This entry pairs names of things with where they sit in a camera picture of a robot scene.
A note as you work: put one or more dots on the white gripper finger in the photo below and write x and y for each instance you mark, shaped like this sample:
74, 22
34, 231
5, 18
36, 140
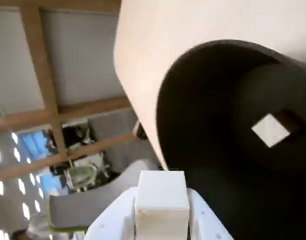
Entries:
113, 220
205, 222

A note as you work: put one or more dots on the white cube block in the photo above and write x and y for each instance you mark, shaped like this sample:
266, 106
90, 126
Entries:
161, 200
270, 131

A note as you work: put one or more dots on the black round pot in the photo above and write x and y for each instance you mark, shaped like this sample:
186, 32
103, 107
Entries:
205, 112

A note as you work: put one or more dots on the grey chair backrest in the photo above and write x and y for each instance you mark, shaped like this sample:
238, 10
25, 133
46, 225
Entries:
93, 200

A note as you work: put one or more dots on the green mesh office chair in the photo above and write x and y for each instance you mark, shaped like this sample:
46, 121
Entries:
80, 175

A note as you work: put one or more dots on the wooden partition frame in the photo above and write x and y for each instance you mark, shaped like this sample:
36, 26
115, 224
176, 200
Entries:
40, 62

